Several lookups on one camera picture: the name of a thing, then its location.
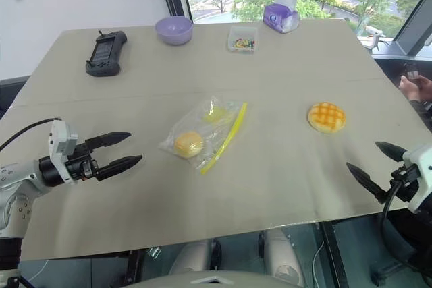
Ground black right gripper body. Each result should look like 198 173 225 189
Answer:
389 165 422 204

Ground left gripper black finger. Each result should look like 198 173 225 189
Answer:
97 154 144 181
85 131 132 149

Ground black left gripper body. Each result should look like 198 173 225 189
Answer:
65 140 103 183

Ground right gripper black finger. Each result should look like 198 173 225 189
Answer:
375 141 408 163
346 162 387 205

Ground yellow pineapple bun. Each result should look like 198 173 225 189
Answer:
306 101 347 133

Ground clear yellow-zip plastic bag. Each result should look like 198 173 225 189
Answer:
157 95 249 176

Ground round bun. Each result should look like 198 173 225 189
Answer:
173 131 205 159

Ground person's bare hand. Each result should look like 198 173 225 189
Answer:
398 74 432 102

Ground black table leg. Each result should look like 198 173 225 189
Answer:
126 250 143 284
319 221 349 288

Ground black handheld game controller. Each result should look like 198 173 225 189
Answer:
85 30 128 77

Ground grey rounded leg shell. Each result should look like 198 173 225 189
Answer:
168 239 217 276
262 229 305 285

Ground white desk gadget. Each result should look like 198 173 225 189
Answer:
365 24 387 55

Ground purple plastic bowl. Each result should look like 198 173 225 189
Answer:
155 16 194 46

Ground grey robot torso edge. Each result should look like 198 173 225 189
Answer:
124 269 304 288

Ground small colourful pieces heap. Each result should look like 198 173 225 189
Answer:
232 38 257 51

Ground clear plastic box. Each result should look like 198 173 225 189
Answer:
225 24 260 55

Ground purple tissue pack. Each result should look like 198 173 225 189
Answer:
262 0 301 34

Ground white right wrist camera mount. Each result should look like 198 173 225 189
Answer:
401 142 432 214

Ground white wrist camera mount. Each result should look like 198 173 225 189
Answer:
401 142 432 214
47 119 80 185

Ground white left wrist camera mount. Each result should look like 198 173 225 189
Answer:
47 119 80 185

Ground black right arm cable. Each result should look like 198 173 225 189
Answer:
379 179 432 281

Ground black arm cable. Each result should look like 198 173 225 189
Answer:
0 117 63 151
379 179 432 281

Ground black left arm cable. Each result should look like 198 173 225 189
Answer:
0 117 63 151

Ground thin white floor cable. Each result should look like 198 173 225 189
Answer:
311 243 325 288

